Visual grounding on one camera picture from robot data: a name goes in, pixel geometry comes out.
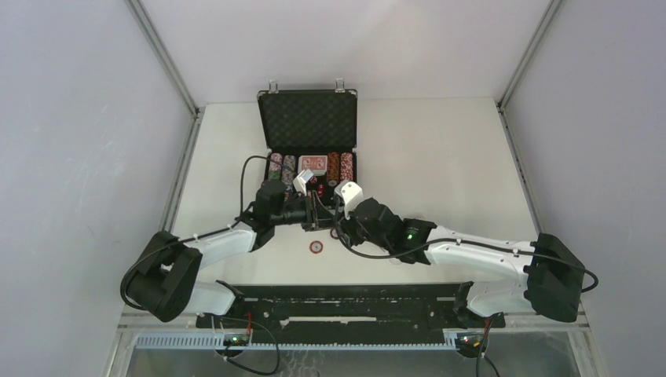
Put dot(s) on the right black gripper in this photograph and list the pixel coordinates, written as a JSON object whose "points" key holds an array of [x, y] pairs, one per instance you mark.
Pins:
{"points": [[348, 226]]}

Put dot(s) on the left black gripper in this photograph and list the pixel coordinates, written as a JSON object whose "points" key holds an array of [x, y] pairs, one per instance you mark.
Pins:
{"points": [[316, 217]]}

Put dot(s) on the red poker chip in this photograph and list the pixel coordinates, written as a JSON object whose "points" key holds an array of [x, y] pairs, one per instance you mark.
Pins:
{"points": [[316, 247]]}

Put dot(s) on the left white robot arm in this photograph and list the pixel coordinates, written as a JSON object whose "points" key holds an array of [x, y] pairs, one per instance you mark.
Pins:
{"points": [[164, 279]]}

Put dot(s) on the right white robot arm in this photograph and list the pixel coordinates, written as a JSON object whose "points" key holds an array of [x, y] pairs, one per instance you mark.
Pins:
{"points": [[542, 275]]}

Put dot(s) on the red playing card deck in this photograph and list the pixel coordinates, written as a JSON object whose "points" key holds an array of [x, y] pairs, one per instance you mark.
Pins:
{"points": [[317, 164]]}

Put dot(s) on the orange chip stack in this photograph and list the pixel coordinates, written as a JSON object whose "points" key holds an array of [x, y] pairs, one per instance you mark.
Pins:
{"points": [[333, 168]]}

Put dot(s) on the mixed chip stack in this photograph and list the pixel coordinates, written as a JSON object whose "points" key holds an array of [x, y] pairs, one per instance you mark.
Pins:
{"points": [[275, 167], [289, 171]]}

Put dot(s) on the red white chip stack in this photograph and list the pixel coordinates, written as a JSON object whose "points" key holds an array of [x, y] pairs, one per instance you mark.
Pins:
{"points": [[346, 166]]}

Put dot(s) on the left mixed chip stack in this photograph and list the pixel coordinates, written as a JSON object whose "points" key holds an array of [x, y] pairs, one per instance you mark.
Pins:
{"points": [[275, 167]]}

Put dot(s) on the black aluminium poker case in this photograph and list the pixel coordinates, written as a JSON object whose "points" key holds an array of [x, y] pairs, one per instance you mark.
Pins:
{"points": [[310, 122]]}

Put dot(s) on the left controller board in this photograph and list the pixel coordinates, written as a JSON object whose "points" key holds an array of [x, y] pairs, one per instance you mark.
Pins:
{"points": [[236, 340]]}

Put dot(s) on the controller board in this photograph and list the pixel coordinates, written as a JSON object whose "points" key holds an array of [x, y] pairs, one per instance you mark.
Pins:
{"points": [[236, 340], [470, 340]]}

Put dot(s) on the right controller board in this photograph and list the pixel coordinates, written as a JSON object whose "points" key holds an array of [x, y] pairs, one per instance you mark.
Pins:
{"points": [[470, 340]]}

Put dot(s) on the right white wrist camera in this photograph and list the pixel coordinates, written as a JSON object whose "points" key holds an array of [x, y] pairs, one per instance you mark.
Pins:
{"points": [[351, 195]]}

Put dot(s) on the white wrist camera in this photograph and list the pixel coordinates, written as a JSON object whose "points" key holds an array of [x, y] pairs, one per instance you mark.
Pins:
{"points": [[351, 195], [301, 180]]}

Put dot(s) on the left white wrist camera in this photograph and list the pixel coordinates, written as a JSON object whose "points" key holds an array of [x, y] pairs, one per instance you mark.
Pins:
{"points": [[301, 180]]}

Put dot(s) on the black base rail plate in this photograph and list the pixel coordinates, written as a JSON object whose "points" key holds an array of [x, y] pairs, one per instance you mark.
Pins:
{"points": [[348, 313]]}

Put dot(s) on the white cable duct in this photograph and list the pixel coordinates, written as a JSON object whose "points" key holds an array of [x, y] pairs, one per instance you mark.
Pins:
{"points": [[183, 341]]}

